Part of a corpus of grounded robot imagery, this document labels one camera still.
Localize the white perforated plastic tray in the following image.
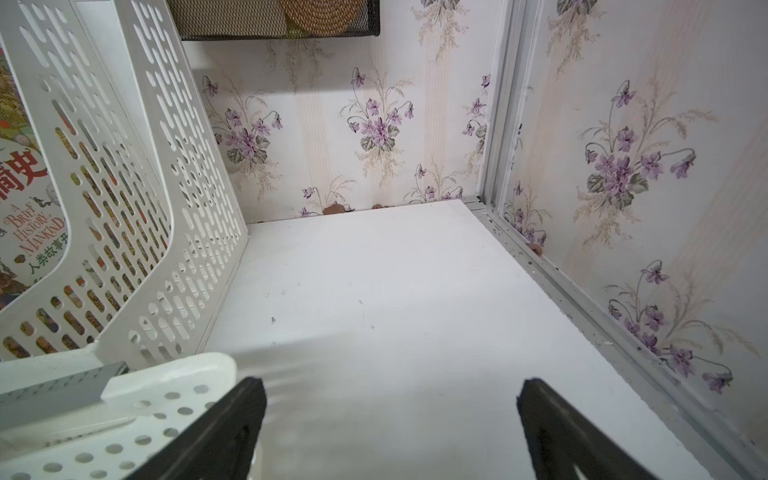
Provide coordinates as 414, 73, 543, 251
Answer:
1, 353, 237, 479

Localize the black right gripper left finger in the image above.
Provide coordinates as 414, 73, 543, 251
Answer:
129, 377, 267, 480

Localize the black mesh wall basket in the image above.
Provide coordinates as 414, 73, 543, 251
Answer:
168, 0, 381, 41

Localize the white perforated file organizer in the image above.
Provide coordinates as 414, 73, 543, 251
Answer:
1, 1, 247, 369

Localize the colourful history book in organizer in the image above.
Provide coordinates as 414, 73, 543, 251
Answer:
1, 58, 68, 308

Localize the brown woven round coaster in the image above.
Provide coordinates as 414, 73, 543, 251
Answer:
279, 0, 363, 37

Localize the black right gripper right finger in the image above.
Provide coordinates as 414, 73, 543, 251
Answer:
517, 378, 655, 479

